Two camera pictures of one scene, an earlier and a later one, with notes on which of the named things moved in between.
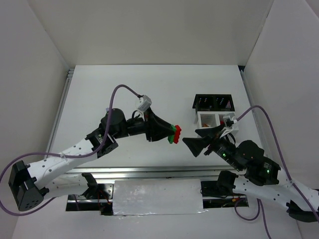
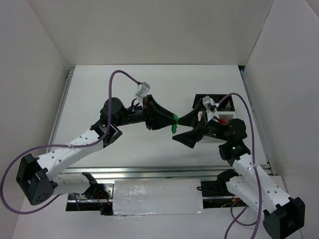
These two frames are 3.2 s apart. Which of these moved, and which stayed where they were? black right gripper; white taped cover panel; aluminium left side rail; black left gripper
Moved: black left gripper; black right gripper
Stayed: white taped cover panel; aluminium left side rail
